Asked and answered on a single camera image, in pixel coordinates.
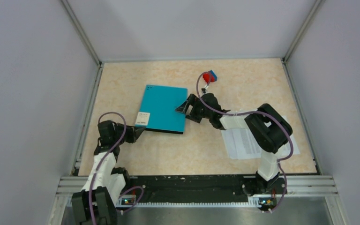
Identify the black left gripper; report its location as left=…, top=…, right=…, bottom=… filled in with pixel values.
left=113, top=122, right=146, bottom=145

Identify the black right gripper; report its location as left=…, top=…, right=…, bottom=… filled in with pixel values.
left=175, top=94, right=212, bottom=123

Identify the teal and black file folder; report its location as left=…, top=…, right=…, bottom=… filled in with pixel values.
left=135, top=85, right=188, bottom=134

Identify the white printed paper stack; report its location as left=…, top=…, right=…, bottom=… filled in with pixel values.
left=221, top=109, right=301, bottom=160

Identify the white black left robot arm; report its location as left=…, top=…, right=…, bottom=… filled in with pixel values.
left=71, top=120, right=146, bottom=225

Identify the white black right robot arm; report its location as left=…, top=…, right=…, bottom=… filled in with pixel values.
left=175, top=93, right=294, bottom=193

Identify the red and blue toy block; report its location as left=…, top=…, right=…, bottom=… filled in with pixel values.
left=202, top=70, right=218, bottom=84

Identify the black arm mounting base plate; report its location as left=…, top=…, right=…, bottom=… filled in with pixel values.
left=125, top=174, right=285, bottom=203

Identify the aluminium front frame rail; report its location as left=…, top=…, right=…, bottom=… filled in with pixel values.
left=48, top=175, right=350, bottom=225

